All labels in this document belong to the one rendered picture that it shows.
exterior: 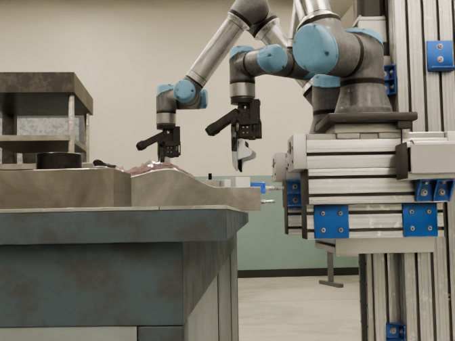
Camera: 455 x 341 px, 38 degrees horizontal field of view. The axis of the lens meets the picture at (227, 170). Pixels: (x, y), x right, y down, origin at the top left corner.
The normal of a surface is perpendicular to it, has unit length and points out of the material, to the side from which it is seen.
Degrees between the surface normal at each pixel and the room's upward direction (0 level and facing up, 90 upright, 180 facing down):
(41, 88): 90
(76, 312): 90
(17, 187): 90
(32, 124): 90
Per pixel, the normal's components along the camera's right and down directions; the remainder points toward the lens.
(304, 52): -0.74, 0.09
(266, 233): 0.07, -0.07
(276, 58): 0.63, -0.06
